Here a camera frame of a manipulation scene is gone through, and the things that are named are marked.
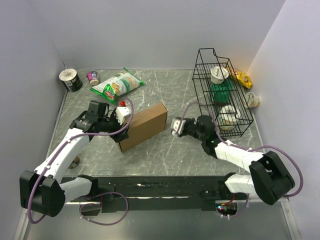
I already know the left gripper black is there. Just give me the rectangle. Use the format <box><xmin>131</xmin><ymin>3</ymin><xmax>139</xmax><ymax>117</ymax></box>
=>
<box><xmin>98</xmin><ymin>108</ymin><xmax>130</xmax><ymax>142</ymax></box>

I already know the brown cardboard express box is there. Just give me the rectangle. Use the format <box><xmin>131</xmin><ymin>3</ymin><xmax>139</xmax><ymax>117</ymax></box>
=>
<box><xmin>118</xmin><ymin>102</ymin><xmax>168</xmax><ymax>153</ymax></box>

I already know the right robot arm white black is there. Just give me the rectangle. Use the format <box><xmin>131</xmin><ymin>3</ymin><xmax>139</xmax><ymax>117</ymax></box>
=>
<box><xmin>170</xmin><ymin>115</ymin><xmax>295</xmax><ymax>205</ymax></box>

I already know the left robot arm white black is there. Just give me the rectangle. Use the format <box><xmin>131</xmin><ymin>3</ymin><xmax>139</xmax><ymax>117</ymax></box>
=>
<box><xmin>19</xmin><ymin>100</ymin><xmax>134</xmax><ymax>224</ymax></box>

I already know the white cup in rack front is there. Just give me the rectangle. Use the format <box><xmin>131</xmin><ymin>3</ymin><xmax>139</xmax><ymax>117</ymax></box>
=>
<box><xmin>218</xmin><ymin>105</ymin><xmax>241</xmax><ymax>131</ymax></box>

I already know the green white chips bag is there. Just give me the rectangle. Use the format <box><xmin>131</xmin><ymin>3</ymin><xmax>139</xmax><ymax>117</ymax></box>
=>
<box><xmin>90</xmin><ymin>67</ymin><xmax>145</xmax><ymax>104</ymax></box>

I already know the green lidded container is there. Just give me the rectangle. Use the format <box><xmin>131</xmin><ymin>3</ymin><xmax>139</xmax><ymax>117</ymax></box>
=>
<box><xmin>211</xmin><ymin>79</ymin><xmax>234</xmax><ymax>106</ymax></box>

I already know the metal tin can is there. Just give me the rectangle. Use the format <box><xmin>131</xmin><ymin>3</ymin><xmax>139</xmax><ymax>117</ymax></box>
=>
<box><xmin>68</xmin><ymin>156</ymin><xmax>80</xmax><ymax>169</ymax></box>

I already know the white yogurt cup in rack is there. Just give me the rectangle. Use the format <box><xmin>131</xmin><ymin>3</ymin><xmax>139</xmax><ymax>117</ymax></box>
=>
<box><xmin>210</xmin><ymin>66</ymin><xmax>229</xmax><ymax>85</ymax></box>

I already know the purple small yogurt cup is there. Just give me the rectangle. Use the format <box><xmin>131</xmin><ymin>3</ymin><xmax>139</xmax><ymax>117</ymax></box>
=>
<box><xmin>86</xmin><ymin>71</ymin><xmax>100</xmax><ymax>86</ymax></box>

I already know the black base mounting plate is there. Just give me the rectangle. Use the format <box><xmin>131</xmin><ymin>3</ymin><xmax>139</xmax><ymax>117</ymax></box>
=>
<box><xmin>74</xmin><ymin>175</ymin><xmax>247</xmax><ymax>213</ymax></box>

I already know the yellow white yogurt cup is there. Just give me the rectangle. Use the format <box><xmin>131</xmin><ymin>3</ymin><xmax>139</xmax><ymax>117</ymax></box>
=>
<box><xmin>242</xmin><ymin>92</ymin><xmax>261</xmax><ymax>109</ymax></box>

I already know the yellow chips bag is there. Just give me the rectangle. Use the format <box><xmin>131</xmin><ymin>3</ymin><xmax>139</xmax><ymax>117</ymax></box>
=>
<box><xmin>226</xmin><ymin>67</ymin><xmax>252</xmax><ymax>89</ymax></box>

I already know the black can white lid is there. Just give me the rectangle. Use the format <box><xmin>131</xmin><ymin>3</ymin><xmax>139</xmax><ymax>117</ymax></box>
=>
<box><xmin>58</xmin><ymin>68</ymin><xmax>83</xmax><ymax>93</ymax></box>

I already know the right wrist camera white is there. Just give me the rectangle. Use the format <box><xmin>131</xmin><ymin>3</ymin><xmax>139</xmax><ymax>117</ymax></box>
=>
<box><xmin>170</xmin><ymin>117</ymin><xmax>186</xmax><ymax>137</ymax></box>

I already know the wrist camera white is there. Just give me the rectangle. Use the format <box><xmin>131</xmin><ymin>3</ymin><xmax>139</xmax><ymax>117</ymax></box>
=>
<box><xmin>115</xmin><ymin>100</ymin><xmax>132</xmax><ymax>125</ymax></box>
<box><xmin>170</xmin><ymin>117</ymin><xmax>186</xmax><ymax>137</ymax></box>

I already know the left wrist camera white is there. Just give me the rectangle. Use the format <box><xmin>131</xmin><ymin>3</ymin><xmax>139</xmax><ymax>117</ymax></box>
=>
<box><xmin>115</xmin><ymin>100</ymin><xmax>132</xmax><ymax>125</ymax></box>

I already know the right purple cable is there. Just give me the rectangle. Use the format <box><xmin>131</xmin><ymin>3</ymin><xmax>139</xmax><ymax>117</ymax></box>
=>
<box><xmin>181</xmin><ymin>101</ymin><xmax>304</xmax><ymax>219</ymax></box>

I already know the purple cable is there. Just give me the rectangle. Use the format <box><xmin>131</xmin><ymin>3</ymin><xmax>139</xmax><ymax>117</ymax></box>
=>
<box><xmin>27</xmin><ymin>97</ymin><xmax>135</xmax><ymax>225</ymax></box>
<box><xmin>181</xmin><ymin>101</ymin><xmax>304</xmax><ymax>219</ymax></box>

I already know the black wire basket rack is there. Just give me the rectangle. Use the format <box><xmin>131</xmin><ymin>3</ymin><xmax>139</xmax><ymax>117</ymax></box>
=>
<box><xmin>192</xmin><ymin>48</ymin><xmax>254</xmax><ymax>137</ymax></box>

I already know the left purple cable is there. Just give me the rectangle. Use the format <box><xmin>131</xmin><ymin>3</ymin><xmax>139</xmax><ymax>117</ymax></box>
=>
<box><xmin>27</xmin><ymin>97</ymin><xmax>135</xmax><ymax>225</ymax></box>

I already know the aluminium rail frame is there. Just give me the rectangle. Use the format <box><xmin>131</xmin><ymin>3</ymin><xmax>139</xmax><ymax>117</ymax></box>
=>
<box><xmin>13</xmin><ymin>200</ymin><xmax>301</xmax><ymax>240</ymax></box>

